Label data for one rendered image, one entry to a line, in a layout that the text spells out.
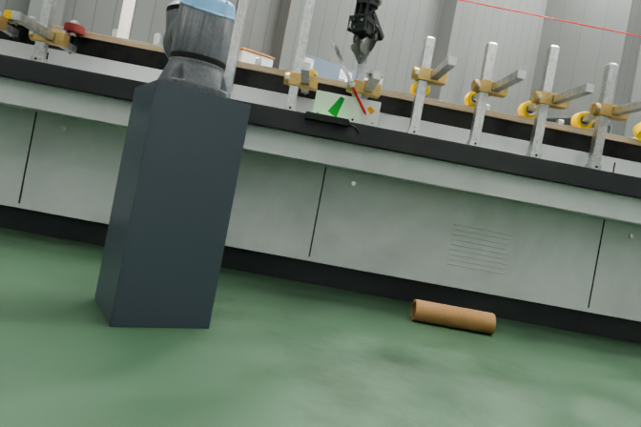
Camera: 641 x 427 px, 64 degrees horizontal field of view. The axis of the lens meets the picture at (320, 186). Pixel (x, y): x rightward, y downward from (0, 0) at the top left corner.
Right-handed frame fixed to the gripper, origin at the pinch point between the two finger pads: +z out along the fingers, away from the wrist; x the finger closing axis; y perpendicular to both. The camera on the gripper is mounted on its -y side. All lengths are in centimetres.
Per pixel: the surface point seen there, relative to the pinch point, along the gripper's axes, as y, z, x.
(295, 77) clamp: -3.7, 5.7, -31.3
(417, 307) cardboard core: -27, 83, 26
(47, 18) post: 54, 1, -111
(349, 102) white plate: -17.3, 11.2, -13.0
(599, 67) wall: -770, -234, -39
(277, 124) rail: -0.4, 25.3, -33.2
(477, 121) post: -49, 9, 28
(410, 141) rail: -31.8, 22.1, 9.1
